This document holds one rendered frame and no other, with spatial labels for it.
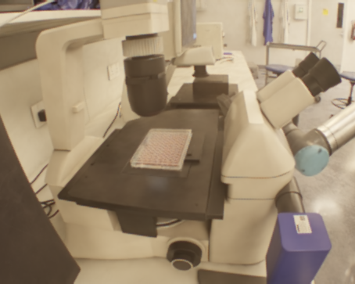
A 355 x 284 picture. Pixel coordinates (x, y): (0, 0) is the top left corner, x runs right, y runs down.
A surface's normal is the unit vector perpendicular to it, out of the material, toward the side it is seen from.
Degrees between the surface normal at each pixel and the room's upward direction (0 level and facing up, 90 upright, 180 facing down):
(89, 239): 48
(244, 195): 90
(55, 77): 90
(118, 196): 0
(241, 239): 90
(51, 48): 90
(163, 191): 0
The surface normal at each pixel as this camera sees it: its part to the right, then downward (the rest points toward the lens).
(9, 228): 0.97, -0.03
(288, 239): -0.07, -0.88
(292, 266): -0.19, 0.47
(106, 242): -0.17, -0.23
